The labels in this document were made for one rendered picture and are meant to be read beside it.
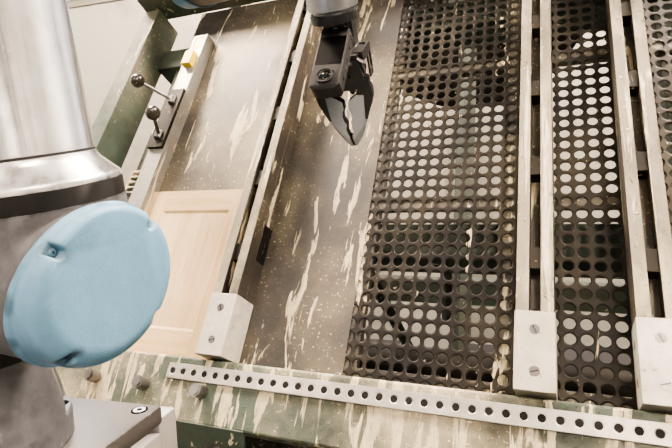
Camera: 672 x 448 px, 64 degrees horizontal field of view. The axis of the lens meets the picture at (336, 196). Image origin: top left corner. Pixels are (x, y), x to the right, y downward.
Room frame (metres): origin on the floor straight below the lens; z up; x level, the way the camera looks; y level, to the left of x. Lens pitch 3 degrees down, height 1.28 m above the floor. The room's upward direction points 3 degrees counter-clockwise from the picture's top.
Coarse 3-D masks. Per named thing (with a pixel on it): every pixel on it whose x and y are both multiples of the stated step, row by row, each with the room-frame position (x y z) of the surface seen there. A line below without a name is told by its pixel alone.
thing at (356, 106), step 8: (352, 96) 0.84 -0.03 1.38; (360, 96) 0.83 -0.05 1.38; (352, 104) 0.84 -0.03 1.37; (360, 104) 0.83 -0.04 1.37; (352, 112) 0.84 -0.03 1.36; (360, 112) 0.84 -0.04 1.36; (352, 120) 0.85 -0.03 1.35; (360, 120) 0.85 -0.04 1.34; (360, 128) 0.85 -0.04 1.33; (352, 136) 0.86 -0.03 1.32; (360, 136) 0.87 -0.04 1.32
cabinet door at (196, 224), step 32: (160, 192) 1.39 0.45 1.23; (192, 192) 1.35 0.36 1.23; (224, 192) 1.31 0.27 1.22; (160, 224) 1.33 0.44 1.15; (192, 224) 1.29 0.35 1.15; (224, 224) 1.25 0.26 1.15; (192, 256) 1.24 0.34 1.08; (192, 288) 1.19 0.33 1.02; (160, 320) 1.17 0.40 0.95; (192, 320) 1.14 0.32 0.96; (160, 352) 1.12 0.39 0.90; (192, 352) 1.09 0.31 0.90
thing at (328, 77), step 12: (324, 36) 0.80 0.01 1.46; (336, 36) 0.79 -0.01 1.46; (348, 36) 0.78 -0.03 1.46; (324, 48) 0.78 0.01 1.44; (336, 48) 0.78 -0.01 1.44; (348, 48) 0.78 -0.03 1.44; (324, 60) 0.77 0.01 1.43; (336, 60) 0.76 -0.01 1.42; (348, 60) 0.78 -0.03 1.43; (312, 72) 0.76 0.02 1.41; (324, 72) 0.75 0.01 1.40; (336, 72) 0.75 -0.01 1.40; (312, 84) 0.75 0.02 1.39; (324, 84) 0.74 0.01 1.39; (336, 84) 0.74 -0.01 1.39; (324, 96) 0.76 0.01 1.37; (336, 96) 0.75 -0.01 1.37
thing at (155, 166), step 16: (208, 48) 1.66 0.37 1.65; (192, 80) 1.58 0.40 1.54; (192, 96) 1.57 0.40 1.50; (176, 128) 1.50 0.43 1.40; (176, 144) 1.49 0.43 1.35; (160, 160) 1.43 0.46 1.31; (144, 176) 1.41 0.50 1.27; (160, 176) 1.43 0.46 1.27; (144, 192) 1.38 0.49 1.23; (144, 208) 1.37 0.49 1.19
